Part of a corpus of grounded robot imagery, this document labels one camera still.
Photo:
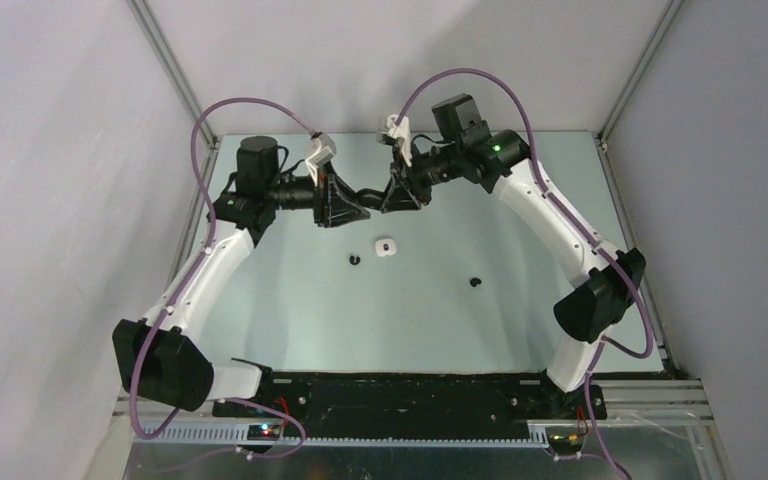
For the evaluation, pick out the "black cylindrical cap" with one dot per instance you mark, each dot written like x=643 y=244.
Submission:
x=370 y=199

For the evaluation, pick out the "right controller board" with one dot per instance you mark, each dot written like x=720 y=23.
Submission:
x=571 y=441

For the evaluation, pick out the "aluminium frame post left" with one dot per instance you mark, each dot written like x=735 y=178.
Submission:
x=149 y=24

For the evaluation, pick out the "white earbud charging case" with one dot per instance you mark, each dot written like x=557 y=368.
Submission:
x=385 y=247

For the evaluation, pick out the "aluminium frame post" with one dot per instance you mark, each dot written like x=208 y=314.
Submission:
x=149 y=24
x=642 y=64

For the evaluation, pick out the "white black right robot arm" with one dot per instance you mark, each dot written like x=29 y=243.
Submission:
x=605 y=280

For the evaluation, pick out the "left controller board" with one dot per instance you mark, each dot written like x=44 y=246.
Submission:
x=264 y=432

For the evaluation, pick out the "aluminium front rail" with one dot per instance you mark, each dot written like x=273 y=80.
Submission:
x=642 y=401

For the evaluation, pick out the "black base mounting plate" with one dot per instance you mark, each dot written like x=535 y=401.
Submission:
x=413 y=406

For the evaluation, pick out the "controller board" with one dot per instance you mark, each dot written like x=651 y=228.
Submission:
x=571 y=441
x=264 y=432

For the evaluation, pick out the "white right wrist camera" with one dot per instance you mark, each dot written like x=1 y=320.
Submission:
x=394 y=131

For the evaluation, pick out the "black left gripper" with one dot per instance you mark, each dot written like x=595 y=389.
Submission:
x=342 y=205

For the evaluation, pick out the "aluminium frame post right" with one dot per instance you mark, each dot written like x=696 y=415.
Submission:
x=642 y=64

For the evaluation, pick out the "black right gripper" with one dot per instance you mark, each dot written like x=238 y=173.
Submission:
x=401 y=197

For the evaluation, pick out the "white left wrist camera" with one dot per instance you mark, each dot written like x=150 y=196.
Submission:
x=319 y=151

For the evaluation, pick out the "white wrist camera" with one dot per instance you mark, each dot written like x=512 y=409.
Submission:
x=394 y=131
x=319 y=151

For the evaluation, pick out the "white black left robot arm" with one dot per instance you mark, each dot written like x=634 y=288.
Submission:
x=158 y=355

